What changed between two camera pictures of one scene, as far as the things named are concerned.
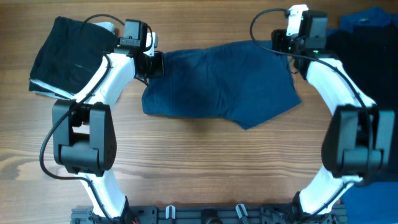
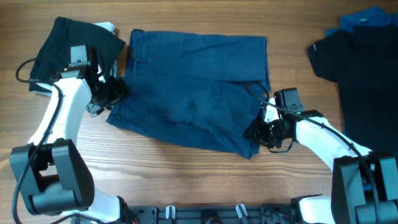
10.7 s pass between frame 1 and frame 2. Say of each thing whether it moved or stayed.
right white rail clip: stayed
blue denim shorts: moved
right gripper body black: moved
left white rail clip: stayed
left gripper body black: moved
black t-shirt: stayed
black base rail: stayed
